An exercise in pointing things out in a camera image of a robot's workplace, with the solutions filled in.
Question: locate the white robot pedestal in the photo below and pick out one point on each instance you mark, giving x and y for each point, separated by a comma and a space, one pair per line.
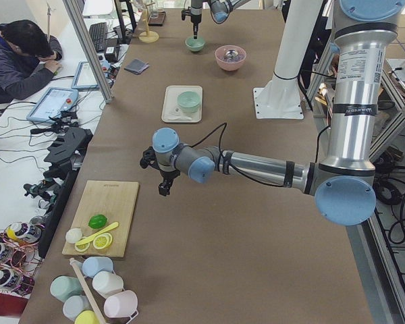
280, 98

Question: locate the lemon slice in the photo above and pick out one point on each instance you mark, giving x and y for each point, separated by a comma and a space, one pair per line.
102, 241
82, 247

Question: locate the pink bowl with ice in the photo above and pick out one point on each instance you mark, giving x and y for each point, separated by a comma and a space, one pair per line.
227, 66

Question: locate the aluminium frame post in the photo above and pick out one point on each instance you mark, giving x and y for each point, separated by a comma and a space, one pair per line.
71, 6

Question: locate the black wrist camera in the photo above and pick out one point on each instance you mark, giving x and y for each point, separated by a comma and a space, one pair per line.
149, 159
185, 13

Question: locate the black keyboard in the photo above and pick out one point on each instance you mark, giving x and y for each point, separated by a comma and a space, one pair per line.
98, 35

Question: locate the white plastic mug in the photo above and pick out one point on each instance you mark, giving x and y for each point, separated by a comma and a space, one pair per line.
107, 284

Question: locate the green lime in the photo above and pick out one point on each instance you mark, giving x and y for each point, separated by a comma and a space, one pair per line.
97, 221

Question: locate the pink plastic mug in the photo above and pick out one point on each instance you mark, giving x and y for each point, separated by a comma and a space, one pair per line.
122, 304

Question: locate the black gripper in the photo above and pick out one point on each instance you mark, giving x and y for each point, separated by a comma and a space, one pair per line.
169, 175
196, 15

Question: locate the grey folded cloth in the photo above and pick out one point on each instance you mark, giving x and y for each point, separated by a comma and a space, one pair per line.
136, 66

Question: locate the yellow plastic knife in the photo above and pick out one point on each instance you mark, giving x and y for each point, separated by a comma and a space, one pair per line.
102, 231

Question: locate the seated person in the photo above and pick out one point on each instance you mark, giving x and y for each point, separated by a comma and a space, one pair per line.
29, 60

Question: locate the green plastic mug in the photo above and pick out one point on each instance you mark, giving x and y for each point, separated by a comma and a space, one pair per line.
64, 287

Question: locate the grey plastic mug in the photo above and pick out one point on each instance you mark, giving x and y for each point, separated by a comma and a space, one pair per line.
74, 305

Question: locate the green bowl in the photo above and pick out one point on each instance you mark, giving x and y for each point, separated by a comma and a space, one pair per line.
189, 110
188, 99
195, 44

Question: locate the blue plastic mug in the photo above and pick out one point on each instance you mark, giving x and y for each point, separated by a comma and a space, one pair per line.
95, 264

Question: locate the bamboo cutting board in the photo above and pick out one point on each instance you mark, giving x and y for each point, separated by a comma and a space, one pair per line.
106, 208

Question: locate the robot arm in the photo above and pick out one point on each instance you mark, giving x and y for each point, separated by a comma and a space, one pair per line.
219, 10
342, 182

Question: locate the white garlic bulb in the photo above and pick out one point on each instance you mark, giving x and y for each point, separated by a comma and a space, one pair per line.
73, 235

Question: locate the cream rabbit serving tray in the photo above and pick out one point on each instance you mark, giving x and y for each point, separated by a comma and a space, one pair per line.
170, 103

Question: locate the white ceramic spoon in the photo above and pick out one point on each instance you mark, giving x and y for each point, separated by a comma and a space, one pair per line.
177, 114

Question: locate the yellow plastic mug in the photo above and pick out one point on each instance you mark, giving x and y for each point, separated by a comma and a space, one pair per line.
87, 317

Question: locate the wooden mug tree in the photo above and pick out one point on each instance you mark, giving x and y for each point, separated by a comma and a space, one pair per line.
147, 36

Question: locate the blue teach pendant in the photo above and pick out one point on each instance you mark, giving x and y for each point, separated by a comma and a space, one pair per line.
84, 79
52, 104

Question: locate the green bowl on tray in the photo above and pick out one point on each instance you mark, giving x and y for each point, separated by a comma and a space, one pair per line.
189, 110

